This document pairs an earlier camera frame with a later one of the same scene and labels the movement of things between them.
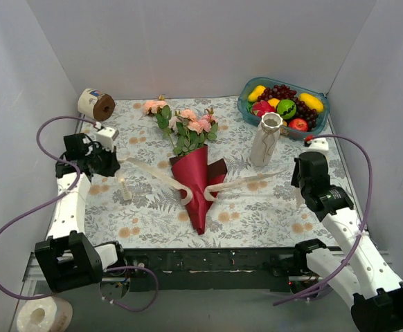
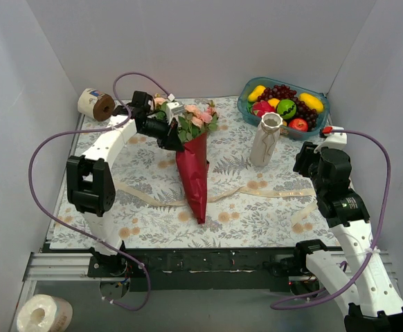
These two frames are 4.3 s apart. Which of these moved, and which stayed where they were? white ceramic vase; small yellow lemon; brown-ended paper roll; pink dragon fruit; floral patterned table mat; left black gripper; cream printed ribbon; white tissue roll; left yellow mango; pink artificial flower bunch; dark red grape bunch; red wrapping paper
Moved: red wrapping paper; left black gripper; cream printed ribbon; pink artificial flower bunch
Stayed: white ceramic vase; brown-ended paper roll; left yellow mango; small yellow lemon; dark red grape bunch; white tissue roll; pink dragon fruit; floral patterned table mat
